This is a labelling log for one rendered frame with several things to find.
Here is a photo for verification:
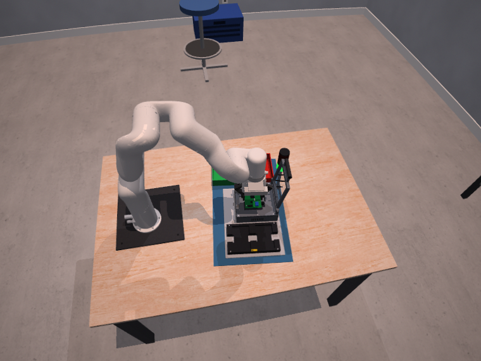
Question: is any green circuit board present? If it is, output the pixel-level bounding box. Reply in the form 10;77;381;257
244;195;262;208

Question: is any green bin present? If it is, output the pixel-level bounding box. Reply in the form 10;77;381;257
213;169;236;186

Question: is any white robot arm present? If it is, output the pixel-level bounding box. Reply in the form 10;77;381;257
115;101;268;233

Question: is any red bin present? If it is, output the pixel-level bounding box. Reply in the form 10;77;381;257
265;153;274;182

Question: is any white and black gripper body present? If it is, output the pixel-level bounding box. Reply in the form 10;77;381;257
241;175;266;193

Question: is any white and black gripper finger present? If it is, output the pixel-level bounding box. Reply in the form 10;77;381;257
260;183;273;200
234;184;245;201

